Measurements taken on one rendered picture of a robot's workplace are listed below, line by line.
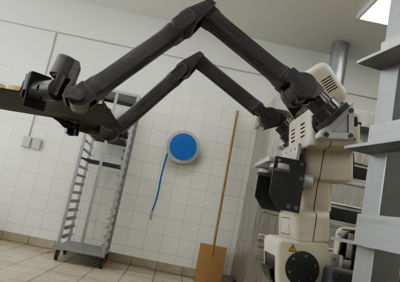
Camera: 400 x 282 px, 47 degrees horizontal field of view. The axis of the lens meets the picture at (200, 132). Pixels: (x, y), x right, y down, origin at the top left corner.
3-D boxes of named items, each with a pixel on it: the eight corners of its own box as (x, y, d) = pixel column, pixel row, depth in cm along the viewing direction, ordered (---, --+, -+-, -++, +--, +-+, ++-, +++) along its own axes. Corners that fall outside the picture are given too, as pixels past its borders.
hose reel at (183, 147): (184, 225, 541) (202, 135, 559) (184, 226, 527) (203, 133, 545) (149, 219, 540) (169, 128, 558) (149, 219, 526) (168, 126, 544)
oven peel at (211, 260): (193, 281, 502) (225, 107, 561) (193, 281, 504) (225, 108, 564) (220, 287, 502) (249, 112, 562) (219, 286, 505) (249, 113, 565)
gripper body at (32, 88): (19, 106, 126) (33, 105, 121) (28, 70, 128) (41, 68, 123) (40, 112, 131) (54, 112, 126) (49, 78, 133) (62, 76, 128)
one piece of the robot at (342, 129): (347, 142, 137) (347, 105, 139) (354, 140, 132) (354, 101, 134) (314, 140, 136) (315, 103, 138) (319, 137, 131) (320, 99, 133)
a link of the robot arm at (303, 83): (203, -14, 134) (197, 4, 143) (174, 15, 130) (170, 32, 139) (323, 83, 132) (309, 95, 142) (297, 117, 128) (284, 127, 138)
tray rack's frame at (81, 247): (63, 249, 517) (100, 98, 546) (109, 258, 520) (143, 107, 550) (52, 256, 454) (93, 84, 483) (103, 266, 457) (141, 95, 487)
